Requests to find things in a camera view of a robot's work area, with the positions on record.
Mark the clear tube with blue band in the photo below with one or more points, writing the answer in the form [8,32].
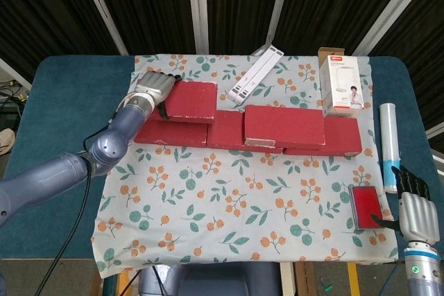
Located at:
[390,136]

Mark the red foam brick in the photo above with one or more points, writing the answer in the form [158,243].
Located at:
[194,102]
[173,133]
[341,133]
[225,128]

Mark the white frame bar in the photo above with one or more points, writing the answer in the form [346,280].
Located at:
[436,131]
[14,71]

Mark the white frame post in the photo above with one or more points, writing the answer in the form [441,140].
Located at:
[103,8]
[395,8]
[198,8]
[279,5]

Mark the red brick with worn end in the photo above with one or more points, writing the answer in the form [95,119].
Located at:
[284,124]

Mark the beige shoe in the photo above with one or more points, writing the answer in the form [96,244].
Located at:
[6,140]

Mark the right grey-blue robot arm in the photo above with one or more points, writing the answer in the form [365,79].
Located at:
[423,271]

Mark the floral print tablecloth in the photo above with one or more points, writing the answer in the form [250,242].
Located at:
[222,206]

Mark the white lamp box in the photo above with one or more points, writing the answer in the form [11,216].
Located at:
[338,81]

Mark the grey-blue robot torso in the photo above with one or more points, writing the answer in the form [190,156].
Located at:
[215,282]

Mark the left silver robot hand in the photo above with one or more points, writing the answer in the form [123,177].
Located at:
[156,84]

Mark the red flat pad case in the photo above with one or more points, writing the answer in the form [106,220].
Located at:
[364,202]

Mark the blue felt table cover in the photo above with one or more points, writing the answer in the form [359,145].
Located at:
[69,102]

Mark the white table leg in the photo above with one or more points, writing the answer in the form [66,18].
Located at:
[287,280]

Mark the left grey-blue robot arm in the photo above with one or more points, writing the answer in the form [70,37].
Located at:
[52,174]

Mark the brown cardboard sheet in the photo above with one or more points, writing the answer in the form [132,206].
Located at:
[305,280]

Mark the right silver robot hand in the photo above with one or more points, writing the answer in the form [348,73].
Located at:
[418,218]

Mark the white folding stand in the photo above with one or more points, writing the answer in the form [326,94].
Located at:
[255,76]

